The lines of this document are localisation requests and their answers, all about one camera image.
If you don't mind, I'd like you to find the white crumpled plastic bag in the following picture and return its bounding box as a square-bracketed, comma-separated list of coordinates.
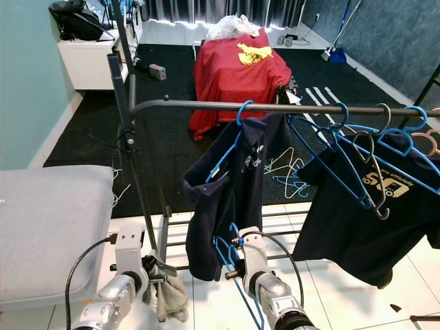
[206, 14, 261, 41]

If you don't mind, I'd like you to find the blue bag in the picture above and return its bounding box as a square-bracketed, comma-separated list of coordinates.
[107, 0, 135, 20]

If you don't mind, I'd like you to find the white cabinet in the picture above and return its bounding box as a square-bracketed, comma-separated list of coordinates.
[56, 21, 138, 91]

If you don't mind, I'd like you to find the yellow cloth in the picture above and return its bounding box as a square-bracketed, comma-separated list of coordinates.
[237, 43, 274, 66]

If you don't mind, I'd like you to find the navy polo shirt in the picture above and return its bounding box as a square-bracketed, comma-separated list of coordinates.
[182, 113, 289, 283]

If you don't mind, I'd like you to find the grey green garment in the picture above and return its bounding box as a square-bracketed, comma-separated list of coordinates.
[143, 258, 190, 324]

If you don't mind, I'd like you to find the grey wire hanger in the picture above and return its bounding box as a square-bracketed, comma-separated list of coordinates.
[351, 103, 393, 221]

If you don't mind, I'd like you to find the dark curtain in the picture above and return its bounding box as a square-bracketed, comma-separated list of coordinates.
[141, 0, 307, 28]

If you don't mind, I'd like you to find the blue mop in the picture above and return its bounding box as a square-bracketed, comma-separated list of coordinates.
[322, 0, 362, 64]

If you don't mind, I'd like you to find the white cord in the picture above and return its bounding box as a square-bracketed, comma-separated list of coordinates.
[113, 168, 131, 207]

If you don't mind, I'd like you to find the black gold print t-shirt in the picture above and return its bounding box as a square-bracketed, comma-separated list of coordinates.
[292, 131, 440, 289]

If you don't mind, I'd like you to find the red cloth cover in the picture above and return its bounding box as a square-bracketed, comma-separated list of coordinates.
[189, 38, 293, 142]

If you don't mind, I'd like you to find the black metal clothes rack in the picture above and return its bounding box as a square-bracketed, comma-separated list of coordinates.
[107, 0, 440, 283]

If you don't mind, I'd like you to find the grey upholstered ottoman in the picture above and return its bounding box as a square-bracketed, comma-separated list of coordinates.
[0, 165, 118, 314]

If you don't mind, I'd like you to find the black backpack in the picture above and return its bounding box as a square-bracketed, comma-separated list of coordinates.
[49, 0, 111, 42]

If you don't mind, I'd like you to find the white thin hanger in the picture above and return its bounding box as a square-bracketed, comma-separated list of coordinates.
[268, 153, 300, 186]

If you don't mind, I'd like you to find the peach plastic hanger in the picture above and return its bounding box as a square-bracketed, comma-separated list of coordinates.
[412, 127, 440, 157]

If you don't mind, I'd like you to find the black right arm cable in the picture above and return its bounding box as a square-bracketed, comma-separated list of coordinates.
[241, 230, 305, 310]

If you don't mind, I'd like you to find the small grey box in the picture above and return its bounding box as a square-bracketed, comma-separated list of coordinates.
[149, 63, 167, 81]

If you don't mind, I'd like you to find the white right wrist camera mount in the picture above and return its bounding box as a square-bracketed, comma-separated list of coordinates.
[237, 227, 269, 283]

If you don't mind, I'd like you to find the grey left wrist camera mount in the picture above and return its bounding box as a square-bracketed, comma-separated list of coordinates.
[113, 223, 146, 279]

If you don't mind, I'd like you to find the black floor mat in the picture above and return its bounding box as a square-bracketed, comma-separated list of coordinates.
[45, 43, 440, 217]

